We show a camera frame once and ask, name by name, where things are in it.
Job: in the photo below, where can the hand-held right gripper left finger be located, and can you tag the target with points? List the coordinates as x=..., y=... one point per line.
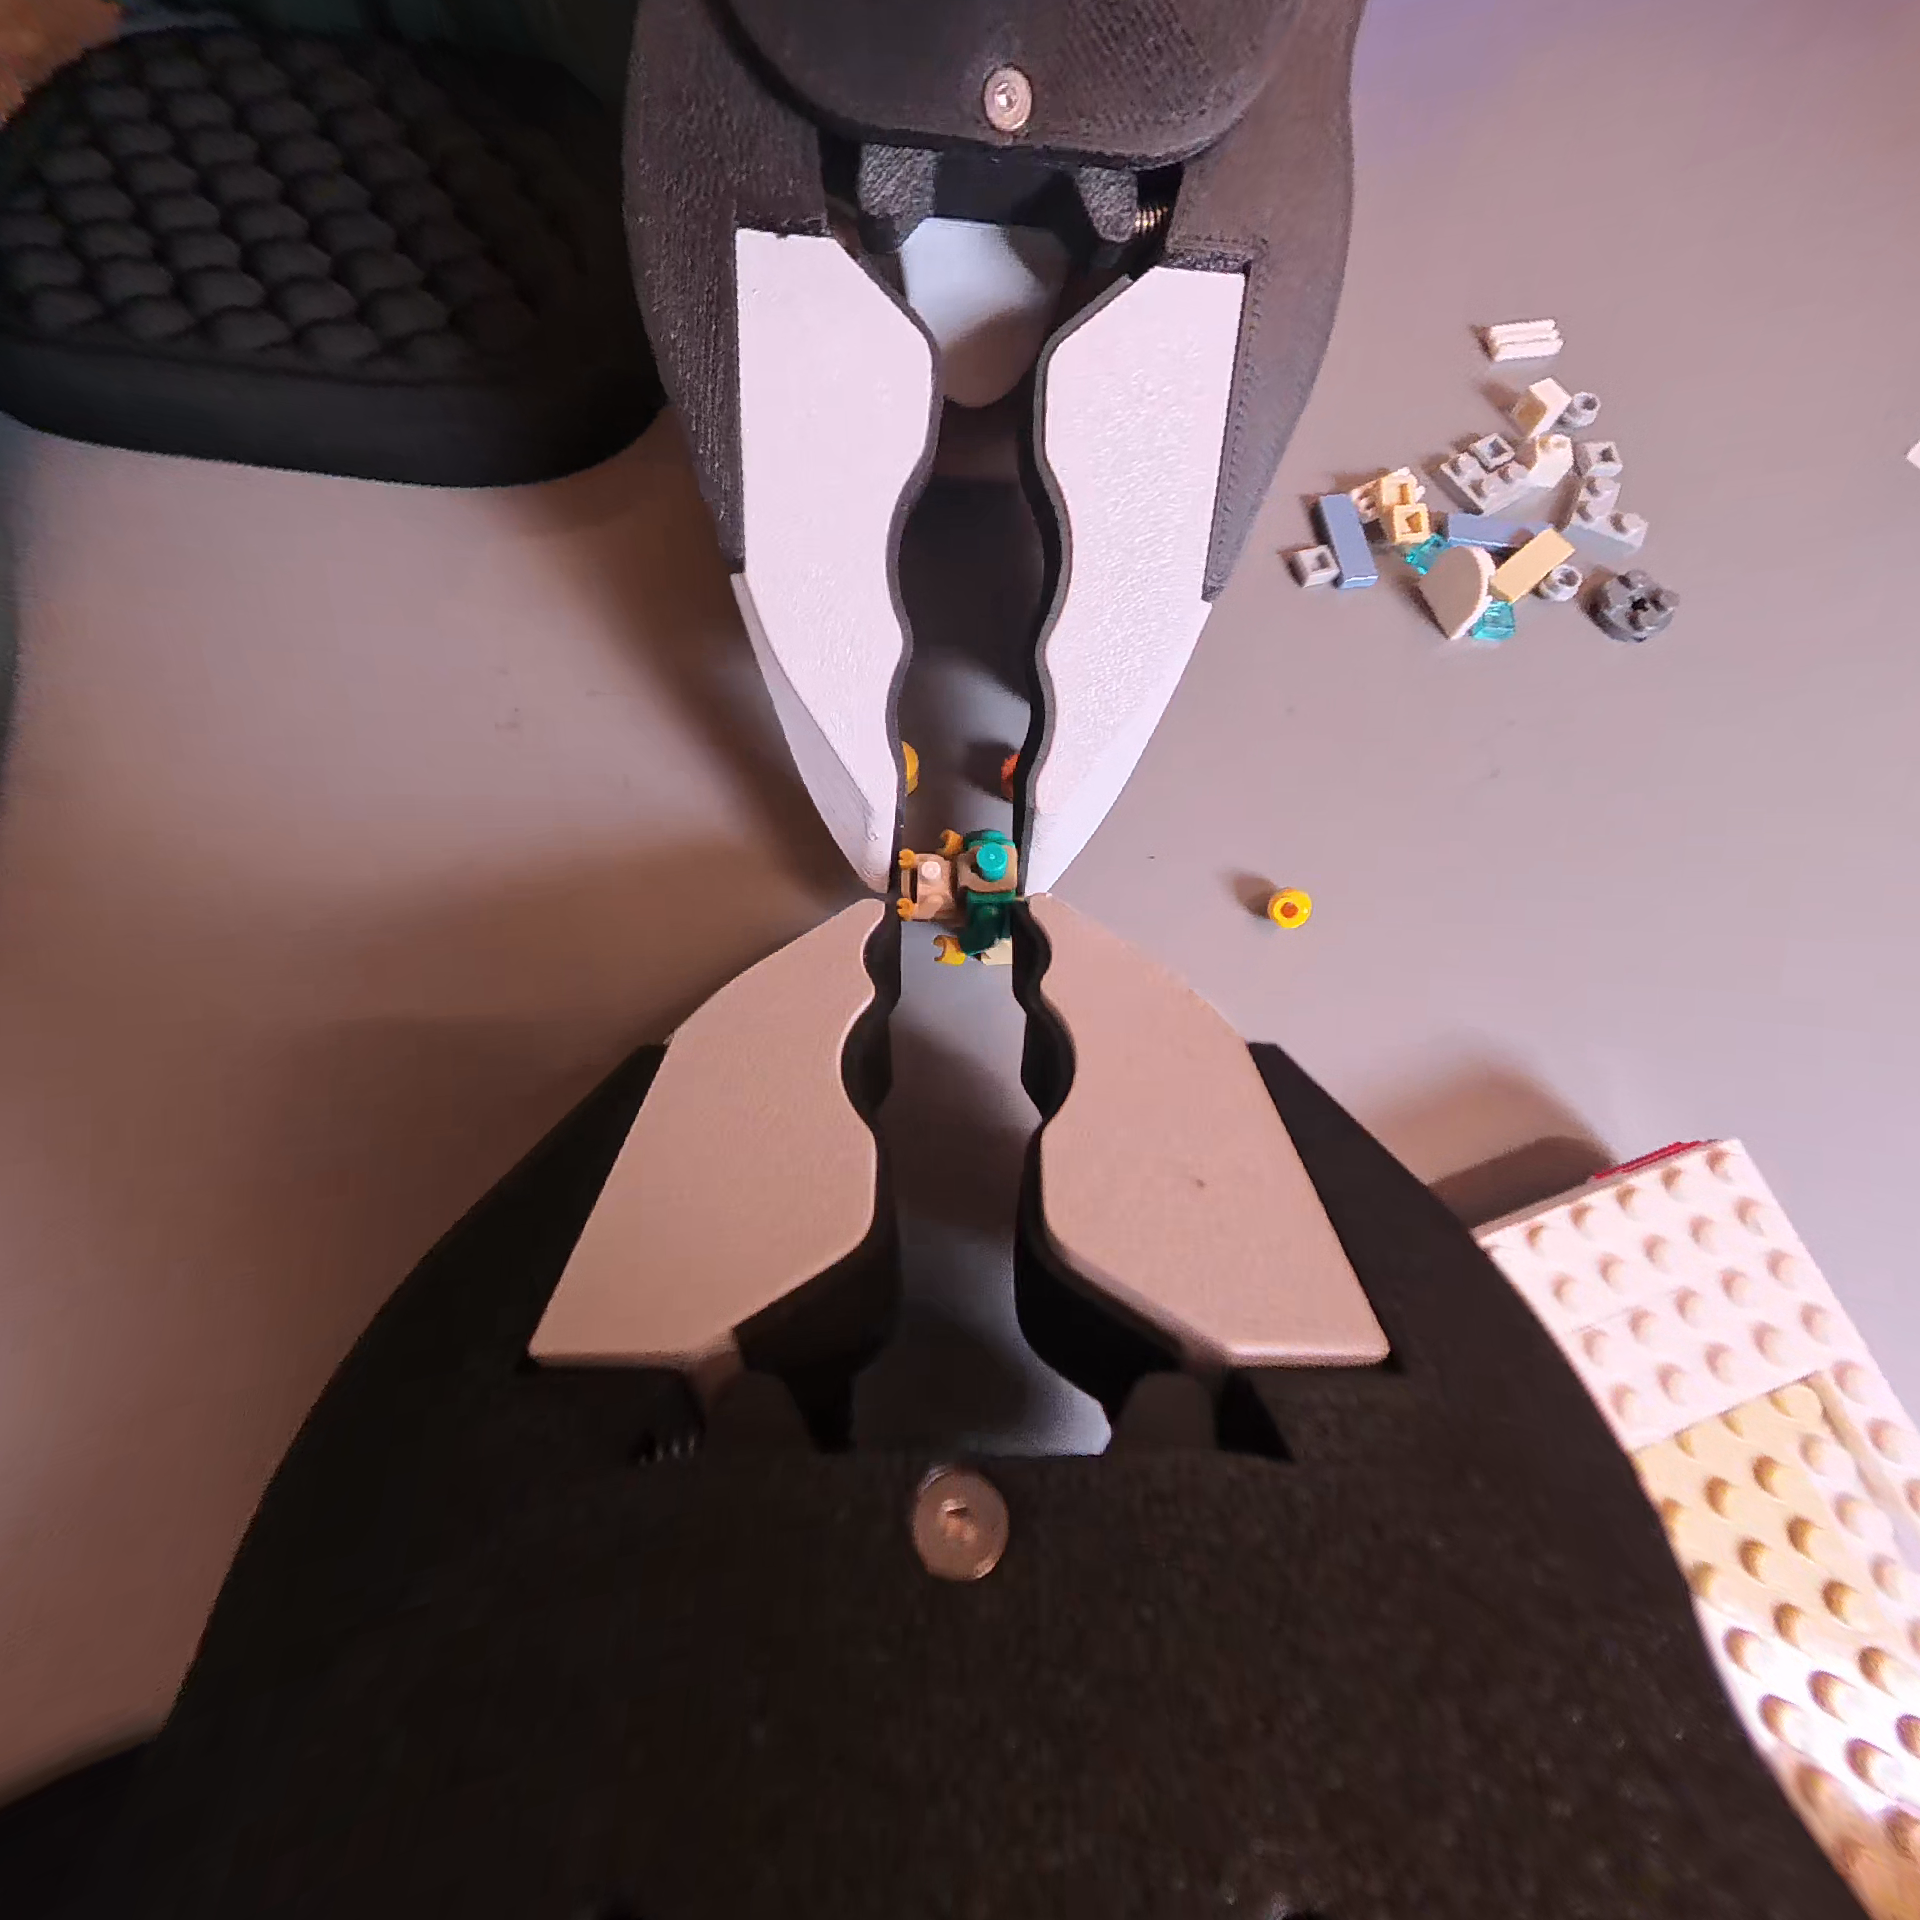
x=720, y=1186

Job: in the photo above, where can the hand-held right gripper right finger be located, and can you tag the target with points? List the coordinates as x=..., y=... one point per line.
x=1200, y=1186

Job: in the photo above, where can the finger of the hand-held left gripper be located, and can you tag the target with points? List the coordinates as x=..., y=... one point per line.
x=818, y=482
x=1154, y=482

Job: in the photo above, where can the green minifigure torso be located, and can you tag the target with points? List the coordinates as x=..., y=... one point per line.
x=983, y=909

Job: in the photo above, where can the pile of small lego pieces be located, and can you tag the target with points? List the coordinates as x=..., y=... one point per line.
x=1455, y=579

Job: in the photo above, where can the black mesh cushion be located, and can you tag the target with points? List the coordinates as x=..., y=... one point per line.
x=300, y=271

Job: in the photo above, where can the white tan lego house model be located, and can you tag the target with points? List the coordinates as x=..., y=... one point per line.
x=1695, y=1349

